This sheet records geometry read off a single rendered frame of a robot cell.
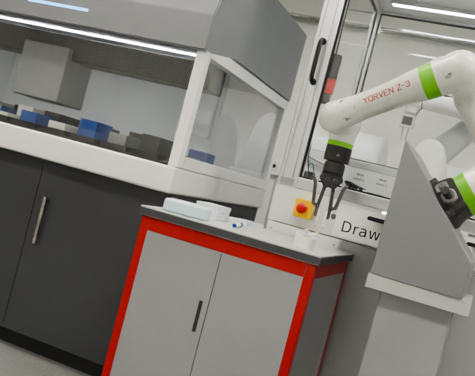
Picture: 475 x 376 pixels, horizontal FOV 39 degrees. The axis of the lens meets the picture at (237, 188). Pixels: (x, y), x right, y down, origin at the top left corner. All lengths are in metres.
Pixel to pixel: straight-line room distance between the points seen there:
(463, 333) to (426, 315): 0.66
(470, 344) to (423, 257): 0.77
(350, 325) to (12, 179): 1.53
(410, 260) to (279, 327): 0.46
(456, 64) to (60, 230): 1.67
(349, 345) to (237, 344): 0.64
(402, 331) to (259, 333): 0.44
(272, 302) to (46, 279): 1.16
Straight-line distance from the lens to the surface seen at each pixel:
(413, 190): 1.92
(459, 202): 1.94
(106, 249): 2.79
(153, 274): 2.24
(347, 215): 2.32
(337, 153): 2.40
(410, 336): 1.97
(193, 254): 2.18
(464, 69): 2.22
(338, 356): 2.67
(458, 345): 2.62
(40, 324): 2.97
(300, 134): 2.70
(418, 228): 1.91
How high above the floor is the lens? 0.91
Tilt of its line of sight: 1 degrees down
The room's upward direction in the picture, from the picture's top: 15 degrees clockwise
